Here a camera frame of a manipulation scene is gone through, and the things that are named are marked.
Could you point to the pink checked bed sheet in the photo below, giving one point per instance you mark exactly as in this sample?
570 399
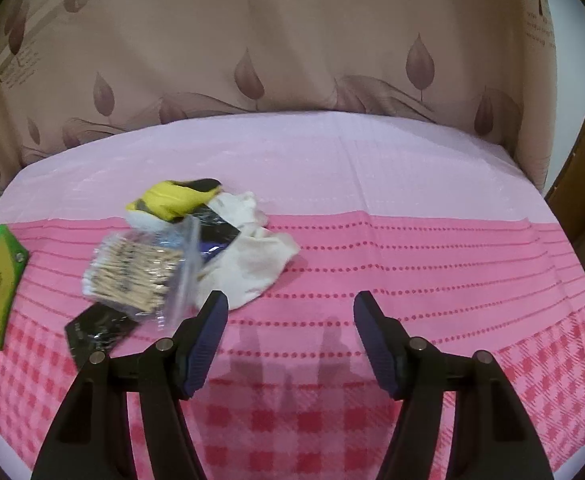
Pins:
372 270

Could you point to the black shiny packet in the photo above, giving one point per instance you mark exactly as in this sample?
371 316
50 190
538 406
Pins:
218 235

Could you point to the beige leaf print curtain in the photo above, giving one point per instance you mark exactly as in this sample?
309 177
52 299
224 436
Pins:
297 35

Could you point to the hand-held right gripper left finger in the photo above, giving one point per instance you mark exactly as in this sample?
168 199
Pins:
205 350

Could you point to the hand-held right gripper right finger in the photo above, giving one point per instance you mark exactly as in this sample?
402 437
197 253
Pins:
377 350

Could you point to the bag of cotton swabs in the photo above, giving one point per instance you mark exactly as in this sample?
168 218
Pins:
132 270

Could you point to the yellow and black sock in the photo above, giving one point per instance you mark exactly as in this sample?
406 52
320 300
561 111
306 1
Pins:
172 200

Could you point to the white sock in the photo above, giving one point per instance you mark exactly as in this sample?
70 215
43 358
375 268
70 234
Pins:
257 260

